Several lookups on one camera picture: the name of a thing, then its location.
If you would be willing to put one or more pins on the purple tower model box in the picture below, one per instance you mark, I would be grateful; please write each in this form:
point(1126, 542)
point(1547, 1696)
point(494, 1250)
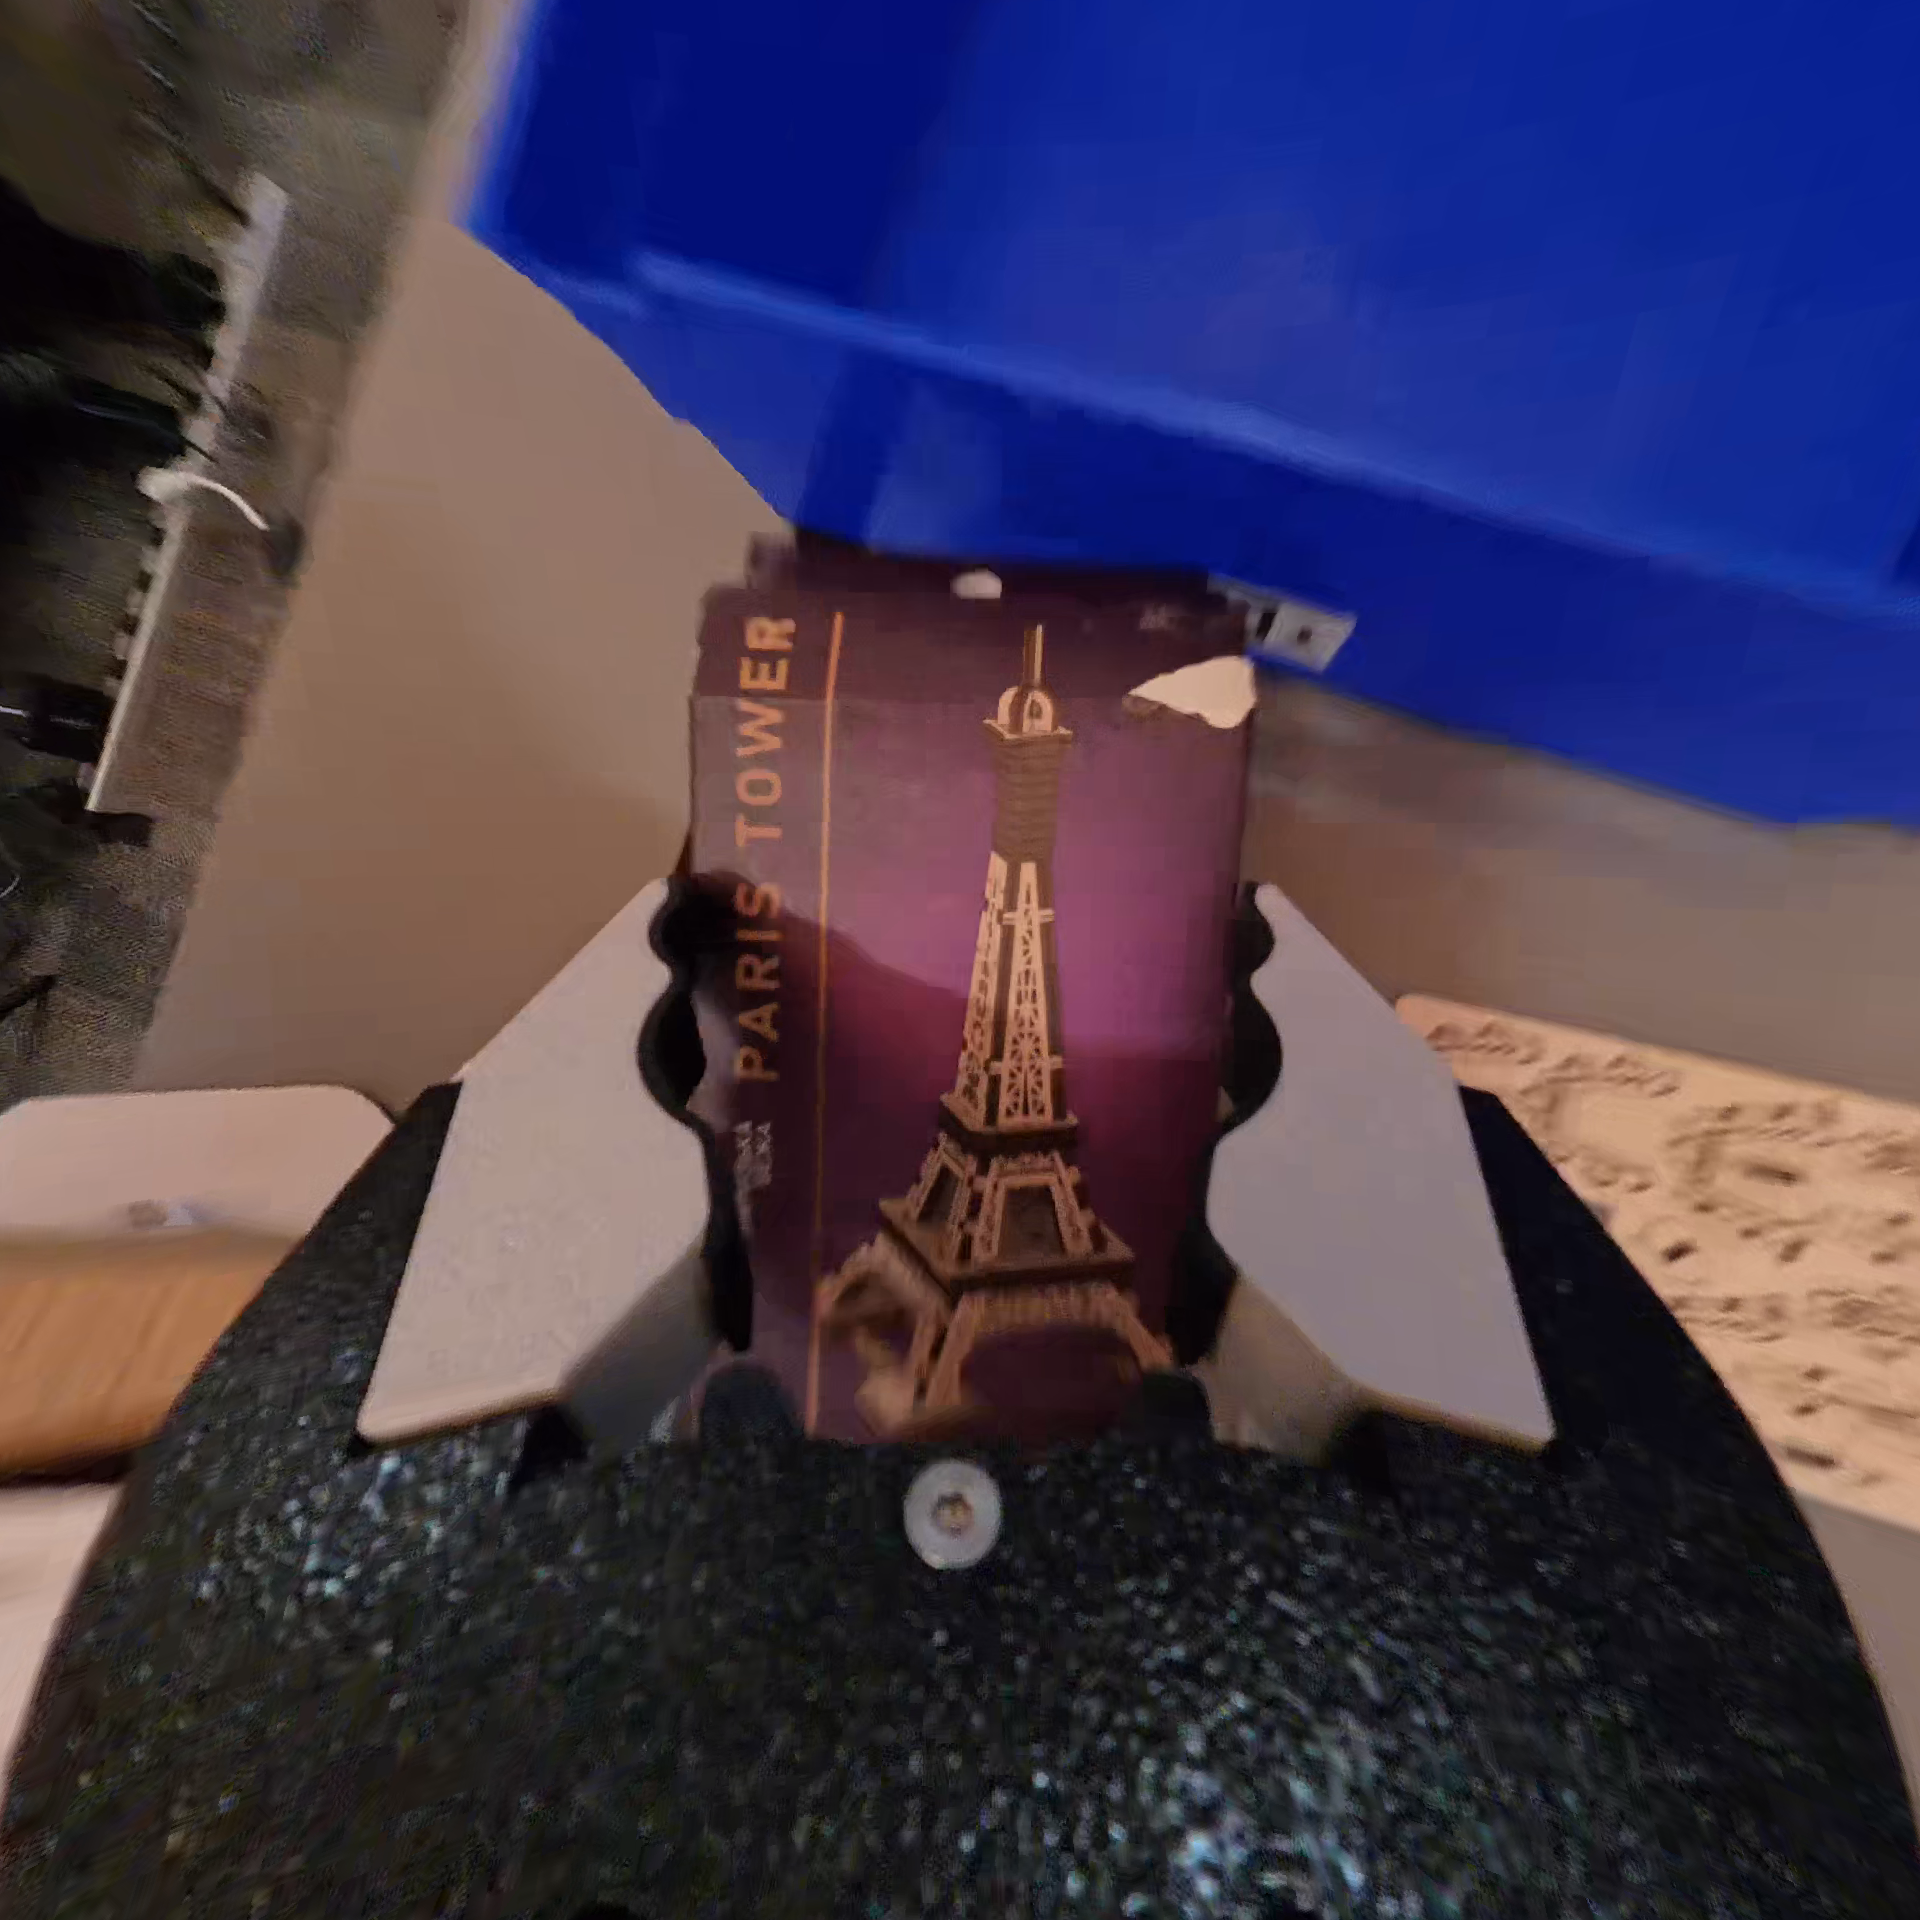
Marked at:
point(977, 975)

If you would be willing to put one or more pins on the blue plastic bin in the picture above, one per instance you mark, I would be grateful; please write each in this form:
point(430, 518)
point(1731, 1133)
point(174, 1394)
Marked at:
point(1202, 298)

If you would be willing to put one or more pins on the wooden sheet with tower parts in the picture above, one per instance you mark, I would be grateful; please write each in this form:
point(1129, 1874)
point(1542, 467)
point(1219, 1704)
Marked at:
point(1726, 1201)

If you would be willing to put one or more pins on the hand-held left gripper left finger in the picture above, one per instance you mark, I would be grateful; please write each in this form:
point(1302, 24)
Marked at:
point(524, 1201)

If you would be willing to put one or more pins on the grey desk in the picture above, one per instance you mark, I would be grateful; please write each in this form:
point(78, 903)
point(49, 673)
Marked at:
point(1501, 898)

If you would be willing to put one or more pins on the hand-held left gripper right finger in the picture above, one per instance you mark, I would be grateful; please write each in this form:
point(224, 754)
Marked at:
point(1381, 1201)

